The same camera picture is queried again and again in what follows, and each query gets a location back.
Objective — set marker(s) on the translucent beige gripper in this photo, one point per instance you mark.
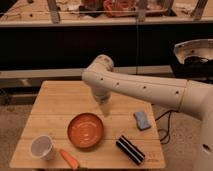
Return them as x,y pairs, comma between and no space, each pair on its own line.
105,109

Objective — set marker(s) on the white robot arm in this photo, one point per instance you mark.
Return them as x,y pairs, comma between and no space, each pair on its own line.
185,96

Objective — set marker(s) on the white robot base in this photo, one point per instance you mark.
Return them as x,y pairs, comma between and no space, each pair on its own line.
195,58

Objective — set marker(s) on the orange bowl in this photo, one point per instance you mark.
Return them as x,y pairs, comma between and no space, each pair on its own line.
85,130

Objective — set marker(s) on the blue sponge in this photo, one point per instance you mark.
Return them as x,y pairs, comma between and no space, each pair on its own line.
141,120

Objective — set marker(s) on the wooden table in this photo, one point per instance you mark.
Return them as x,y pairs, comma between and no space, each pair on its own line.
59,101

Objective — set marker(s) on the black striped eraser block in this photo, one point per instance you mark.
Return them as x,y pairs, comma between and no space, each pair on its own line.
130,150

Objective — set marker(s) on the orange carrot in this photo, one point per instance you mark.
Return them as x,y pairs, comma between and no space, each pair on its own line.
71,161

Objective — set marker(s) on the orange crate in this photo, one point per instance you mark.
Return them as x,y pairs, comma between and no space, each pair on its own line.
119,8

